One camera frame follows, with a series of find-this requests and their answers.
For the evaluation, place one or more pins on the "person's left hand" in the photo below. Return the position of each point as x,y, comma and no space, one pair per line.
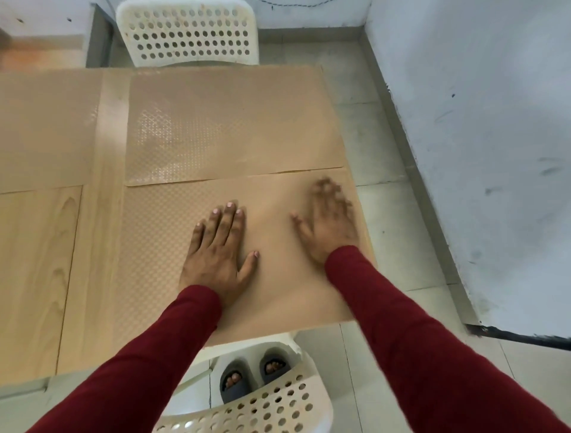
218,258

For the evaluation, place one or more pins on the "person's right hand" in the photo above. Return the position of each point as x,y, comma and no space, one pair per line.
332,227

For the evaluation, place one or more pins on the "tan placemat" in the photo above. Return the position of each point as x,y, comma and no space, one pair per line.
232,125
276,276
44,134

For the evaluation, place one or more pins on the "person's right forearm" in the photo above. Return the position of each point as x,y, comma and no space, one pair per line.
424,357

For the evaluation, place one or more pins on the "person's left forearm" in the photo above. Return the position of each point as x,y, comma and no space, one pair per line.
134,379

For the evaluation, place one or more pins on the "dark grey slipper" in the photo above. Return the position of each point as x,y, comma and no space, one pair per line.
236,388
274,368

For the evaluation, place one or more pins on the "light wooden table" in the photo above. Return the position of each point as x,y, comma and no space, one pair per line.
40,267

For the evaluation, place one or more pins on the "white perforated plastic chair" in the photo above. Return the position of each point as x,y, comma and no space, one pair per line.
187,13
323,410

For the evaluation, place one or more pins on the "black door frame post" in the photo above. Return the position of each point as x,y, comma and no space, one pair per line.
526,337

